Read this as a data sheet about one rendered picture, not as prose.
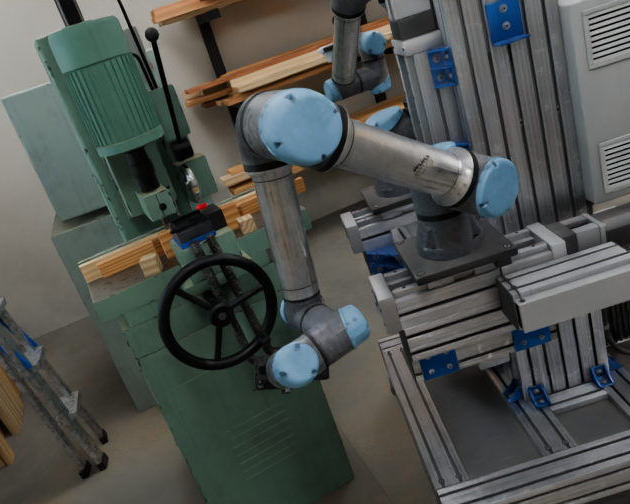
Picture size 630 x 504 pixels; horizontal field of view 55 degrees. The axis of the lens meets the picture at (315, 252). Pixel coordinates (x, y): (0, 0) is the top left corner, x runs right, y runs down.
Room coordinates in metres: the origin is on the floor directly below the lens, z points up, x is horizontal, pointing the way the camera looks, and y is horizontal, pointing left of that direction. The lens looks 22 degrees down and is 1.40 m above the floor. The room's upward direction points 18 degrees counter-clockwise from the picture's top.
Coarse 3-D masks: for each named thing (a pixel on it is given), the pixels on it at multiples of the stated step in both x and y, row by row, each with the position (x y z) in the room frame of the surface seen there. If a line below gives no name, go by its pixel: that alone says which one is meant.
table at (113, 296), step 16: (304, 208) 1.59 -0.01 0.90; (256, 224) 1.59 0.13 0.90; (304, 224) 1.58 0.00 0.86; (240, 240) 1.52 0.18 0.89; (256, 240) 1.54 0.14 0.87; (160, 256) 1.59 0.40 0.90; (128, 272) 1.54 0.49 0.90; (176, 272) 1.47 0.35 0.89; (240, 272) 1.42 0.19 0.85; (96, 288) 1.50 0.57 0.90; (112, 288) 1.46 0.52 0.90; (128, 288) 1.43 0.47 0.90; (144, 288) 1.44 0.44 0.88; (160, 288) 1.45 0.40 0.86; (192, 288) 1.38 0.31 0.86; (208, 288) 1.39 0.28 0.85; (96, 304) 1.40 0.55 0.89; (112, 304) 1.41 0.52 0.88; (128, 304) 1.42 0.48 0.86; (144, 304) 1.43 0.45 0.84
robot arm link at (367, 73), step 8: (384, 56) 2.02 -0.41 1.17; (368, 64) 2.01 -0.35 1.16; (376, 64) 2.00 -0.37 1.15; (384, 64) 2.01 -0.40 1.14; (360, 72) 2.00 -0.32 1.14; (368, 72) 1.99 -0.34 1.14; (376, 72) 2.00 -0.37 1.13; (384, 72) 2.00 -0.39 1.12; (368, 80) 1.99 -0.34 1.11; (376, 80) 1.99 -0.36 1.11; (384, 80) 2.00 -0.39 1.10; (368, 88) 2.00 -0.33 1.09; (376, 88) 2.00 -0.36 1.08; (384, 88) 2.00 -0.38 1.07
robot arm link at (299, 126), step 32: (256, 96) 1.05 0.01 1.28; (288, 96) 0.95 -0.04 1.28; (320, 96) 0.95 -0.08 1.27; (256, 128) 0.98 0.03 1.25; (288, 128) 0.93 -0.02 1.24; (320, 128) 0.94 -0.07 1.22; (352, 128) 0.99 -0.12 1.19; (288, 160) 0.93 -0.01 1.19; (320, 160) 0.93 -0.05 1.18; (352, 160) 0.99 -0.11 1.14; (384, 160) 1.00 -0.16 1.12; (416, 160) 1.03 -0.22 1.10; (448, 160) 1.06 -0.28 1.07; (480, 160) 1.08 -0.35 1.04; (448, 192) 1.06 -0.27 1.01; (480, 192) 1.04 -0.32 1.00; (512, 192) 1.08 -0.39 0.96
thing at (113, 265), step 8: (296, 184) 1.75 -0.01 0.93; (248, 200) 1.71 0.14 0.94; (256, 200) 1.71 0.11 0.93; (248, 208) 1.70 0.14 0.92; (256, 208) 1.71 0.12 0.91; (136, 248) 1.60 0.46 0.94; (144, 248) 1.60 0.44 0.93; (152, 248) 1.61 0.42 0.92; (120, 256) 1.58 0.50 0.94; (128, 256) 1.59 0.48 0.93; (136, 256) 1.59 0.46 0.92; (104, 264) 1.57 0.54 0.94; (112, 264) 1.57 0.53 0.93; (120, 264) 1.58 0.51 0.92; (128, 264) 1.58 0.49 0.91; (104, 272) 1.56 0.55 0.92; (112, 272) 1.57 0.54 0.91
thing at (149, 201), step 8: (160, 184) 1.68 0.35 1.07; (136, 192) 1.68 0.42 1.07; (152, 192) 1.61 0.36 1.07; (160, 192) 1.59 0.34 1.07; (168, 192) 1.60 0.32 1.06; (144, 200) 1.58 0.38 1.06; (152, 200) 1.58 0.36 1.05; (160, 200) 1.59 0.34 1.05; (168, 200) 1.60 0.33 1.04; (144, 208) 1.64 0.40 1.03; (152, 208) 1.58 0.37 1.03; (168, 208) 1.59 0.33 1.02; (152, 216) 1.58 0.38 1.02; (160, 216) 1.58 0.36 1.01
